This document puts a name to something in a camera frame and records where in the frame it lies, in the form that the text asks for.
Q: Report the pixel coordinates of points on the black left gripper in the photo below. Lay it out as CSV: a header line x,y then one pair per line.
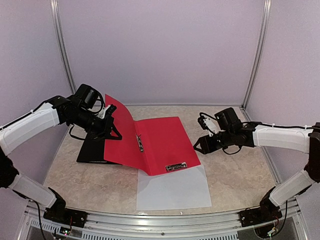
x,y
103,133

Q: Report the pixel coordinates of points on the black clip folder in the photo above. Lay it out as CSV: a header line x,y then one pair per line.
x,y
92,151

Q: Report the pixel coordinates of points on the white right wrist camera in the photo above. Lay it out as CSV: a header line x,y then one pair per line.
x,y
207,123

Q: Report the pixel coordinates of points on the red plastic folder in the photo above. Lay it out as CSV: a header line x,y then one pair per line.
x,y
164,139

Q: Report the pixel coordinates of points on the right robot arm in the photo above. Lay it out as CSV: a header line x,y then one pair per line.
x,y
290,142

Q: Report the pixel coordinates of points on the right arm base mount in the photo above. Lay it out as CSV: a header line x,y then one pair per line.
x,y
266,212

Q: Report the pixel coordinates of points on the right aluminium corner post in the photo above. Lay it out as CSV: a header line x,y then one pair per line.
x,y
258,53

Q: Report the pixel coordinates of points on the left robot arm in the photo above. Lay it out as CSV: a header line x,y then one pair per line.
x,y
23,140

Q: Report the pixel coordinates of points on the left aluminium corner post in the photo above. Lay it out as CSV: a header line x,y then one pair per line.
x,y
55,12

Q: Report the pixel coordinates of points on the white paper sheet underneath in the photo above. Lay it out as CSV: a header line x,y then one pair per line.
x,y
183,189

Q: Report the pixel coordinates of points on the red folder bottom clip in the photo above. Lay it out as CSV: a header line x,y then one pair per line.
x,y
176,167

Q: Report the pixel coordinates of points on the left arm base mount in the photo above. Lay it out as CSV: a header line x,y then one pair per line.
x,y
59,213

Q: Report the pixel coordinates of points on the front aluminium frame rail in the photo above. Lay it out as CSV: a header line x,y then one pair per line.
x,y
226,225

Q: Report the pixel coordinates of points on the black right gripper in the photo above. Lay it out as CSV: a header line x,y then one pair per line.
x,y
206,146

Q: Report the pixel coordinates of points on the aluminium corner post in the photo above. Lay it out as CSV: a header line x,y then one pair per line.
x,y
55,12
258,53

